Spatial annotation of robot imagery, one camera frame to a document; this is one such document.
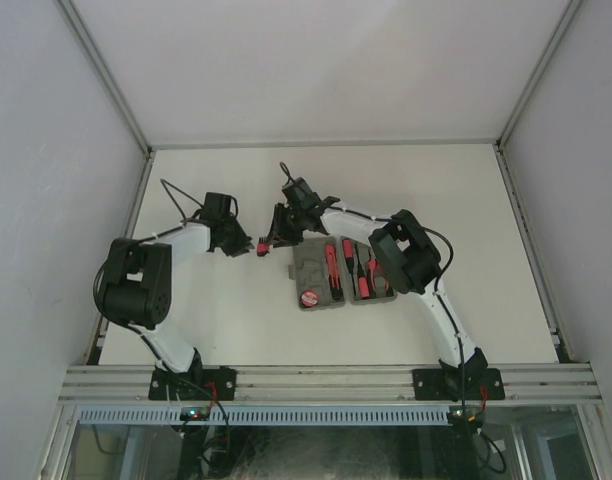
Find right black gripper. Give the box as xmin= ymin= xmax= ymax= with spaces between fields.
xmin=265 ymin=204 xmax=306 ymax=250

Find red hex key set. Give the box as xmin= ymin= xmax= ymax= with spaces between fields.
xmin=256 ymin=243 xmax=269 ymax=257

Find red black utility knife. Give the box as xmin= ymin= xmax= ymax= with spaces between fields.
xmin=325 ymin=243 xmax=343 ymax=301

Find long red black screwdriver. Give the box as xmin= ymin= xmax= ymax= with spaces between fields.
xmin=342 ymin=238 xmax=355 ymax=288

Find grey plastic tool case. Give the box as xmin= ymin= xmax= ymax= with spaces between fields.
xmin=288 ymin=236 xmax=397 ymax=312

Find black tape roll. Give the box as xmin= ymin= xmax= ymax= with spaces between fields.
xmin=300 ymin=290 xmax=319 ymax=308

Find short red black screwdriver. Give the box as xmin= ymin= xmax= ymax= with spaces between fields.
xmin=354 ymin=243 xmax=370 ymax=299

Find red black pliers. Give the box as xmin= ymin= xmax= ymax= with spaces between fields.
xmin=368 ymin=254 xmax=389 ymax=292

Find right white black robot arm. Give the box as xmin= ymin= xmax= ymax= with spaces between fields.
xmin=257 ymin=177 xmax=488 ymax=399

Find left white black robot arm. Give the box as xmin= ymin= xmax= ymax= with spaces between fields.
xmin=93 ymin=192 xmax=253 ymax=400

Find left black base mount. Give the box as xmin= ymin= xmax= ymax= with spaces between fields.
xmin=148 ymin=366 xmax=237 ymax=401

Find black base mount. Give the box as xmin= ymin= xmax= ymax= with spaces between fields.
xmin=148 ymin=366 xmax=237 ymax=401
xmin=412 ymin=368 xmax=506 ymax=401

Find blue slotted cable duct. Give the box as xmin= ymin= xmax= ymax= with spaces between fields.
xmin=79 ymin=405 xmax=450 ymax=427

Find aluminium front rail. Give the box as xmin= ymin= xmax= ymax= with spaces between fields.
xmin=58 ymin=364 xmax=602 ymax=406

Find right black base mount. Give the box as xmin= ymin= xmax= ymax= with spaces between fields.
xmin=412 ymin=368 xmax=506 ymax=401

